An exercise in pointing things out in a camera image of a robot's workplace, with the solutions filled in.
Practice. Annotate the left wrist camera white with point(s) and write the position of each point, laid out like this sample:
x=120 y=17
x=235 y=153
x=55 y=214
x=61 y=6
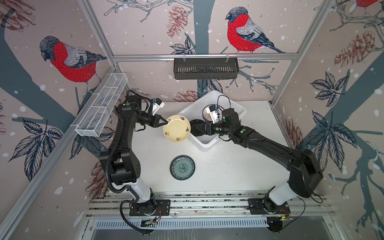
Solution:
x=156 y=105

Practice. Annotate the white plastic bin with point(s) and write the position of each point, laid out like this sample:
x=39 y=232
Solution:
x=200 y=110

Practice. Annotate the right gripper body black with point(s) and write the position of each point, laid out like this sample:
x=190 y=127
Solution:
x=218 y=128

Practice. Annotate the black hanging wall basket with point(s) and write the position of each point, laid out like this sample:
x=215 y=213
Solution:
x=206 y=68

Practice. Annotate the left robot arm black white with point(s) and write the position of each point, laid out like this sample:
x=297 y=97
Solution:
x=121 y=166

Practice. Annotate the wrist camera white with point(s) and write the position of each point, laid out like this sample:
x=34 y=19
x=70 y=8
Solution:
x=156 y=105
x=213 y=112

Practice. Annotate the yellow plate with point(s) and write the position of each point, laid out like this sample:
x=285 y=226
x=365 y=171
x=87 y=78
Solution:
x=178 y=128

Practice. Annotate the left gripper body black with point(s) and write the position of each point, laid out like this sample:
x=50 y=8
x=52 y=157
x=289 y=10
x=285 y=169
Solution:
x=149 y=119

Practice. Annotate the white wire mesh basket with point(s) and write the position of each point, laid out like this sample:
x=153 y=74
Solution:
x=97 y=115

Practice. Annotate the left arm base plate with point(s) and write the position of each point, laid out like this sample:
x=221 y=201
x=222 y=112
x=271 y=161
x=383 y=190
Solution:
x=150 y=208

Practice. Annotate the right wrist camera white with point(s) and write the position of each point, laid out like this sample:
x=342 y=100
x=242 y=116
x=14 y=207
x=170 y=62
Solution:
x=213 y=112

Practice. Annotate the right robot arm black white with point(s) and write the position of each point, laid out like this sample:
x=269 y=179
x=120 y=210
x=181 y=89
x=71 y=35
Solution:
x=305 y=171

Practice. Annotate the teal patterned plate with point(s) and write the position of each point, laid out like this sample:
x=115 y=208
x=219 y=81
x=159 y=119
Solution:
x=182 y=167

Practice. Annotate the orange sunburst plate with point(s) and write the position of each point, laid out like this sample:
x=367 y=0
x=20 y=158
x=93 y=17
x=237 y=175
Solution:
x=206 y=115

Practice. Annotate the black plate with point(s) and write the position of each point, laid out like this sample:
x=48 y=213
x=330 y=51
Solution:
x=195 y=131

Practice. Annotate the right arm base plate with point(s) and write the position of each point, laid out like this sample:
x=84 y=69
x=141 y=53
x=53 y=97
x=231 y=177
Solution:
x=264 y=207

